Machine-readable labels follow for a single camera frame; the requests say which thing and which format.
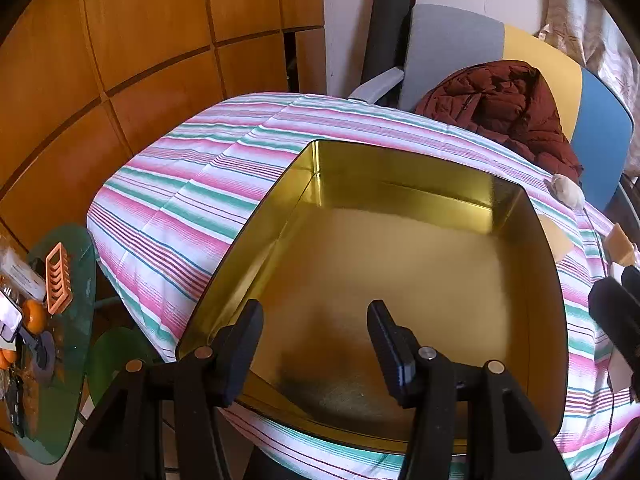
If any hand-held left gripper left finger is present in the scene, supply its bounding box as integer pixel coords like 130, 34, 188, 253
57, 300, 264, 480

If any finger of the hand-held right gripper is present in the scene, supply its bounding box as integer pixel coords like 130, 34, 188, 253
589, 277, 640, 391
620, 264, 640, 303

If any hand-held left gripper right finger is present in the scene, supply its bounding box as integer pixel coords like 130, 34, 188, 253
367, 300, 573, 480

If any brown sponge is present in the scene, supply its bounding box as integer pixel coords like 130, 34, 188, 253
602, 222, 638, 266

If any white soap block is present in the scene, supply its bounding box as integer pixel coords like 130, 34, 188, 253
607, 355, 640, 403

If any gold metal tin container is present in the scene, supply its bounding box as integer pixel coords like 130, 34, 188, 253
175, 139, 568, 456

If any beige flat pad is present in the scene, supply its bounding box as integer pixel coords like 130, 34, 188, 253
541, 216, 574, 262

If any white rolled cloth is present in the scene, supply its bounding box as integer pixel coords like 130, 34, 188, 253
544, 172, 586, 211

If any green round stool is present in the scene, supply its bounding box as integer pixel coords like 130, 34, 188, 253
87, 327, 166, 408

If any green glass side table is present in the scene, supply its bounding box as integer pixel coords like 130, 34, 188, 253
0, 225, 98, 466

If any pink green striped tablecloth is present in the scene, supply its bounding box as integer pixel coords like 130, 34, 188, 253
86, 91, 640, 480

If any orange plastic rack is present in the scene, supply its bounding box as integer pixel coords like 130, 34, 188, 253
45, 242, 75, 316

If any grey tape dispenser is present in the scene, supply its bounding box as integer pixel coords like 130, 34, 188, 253
32, 332, 57, 386

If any dark red quilted jacket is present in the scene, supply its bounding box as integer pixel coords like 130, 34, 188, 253
415, 60, 583, 183

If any white carton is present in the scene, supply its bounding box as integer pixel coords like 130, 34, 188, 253
0, 247, 46, 303

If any pale patterned curtain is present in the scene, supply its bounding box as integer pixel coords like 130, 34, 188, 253
537, 0, 640, 116

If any grey yellow blue chair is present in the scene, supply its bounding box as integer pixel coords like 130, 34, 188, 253
348, 4, 636, 213

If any black rolled mat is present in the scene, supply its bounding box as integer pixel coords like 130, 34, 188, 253
361, 0, 417, 96

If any wooden panelled wardrobe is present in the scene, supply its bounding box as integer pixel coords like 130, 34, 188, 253
0, 0, 328, 256

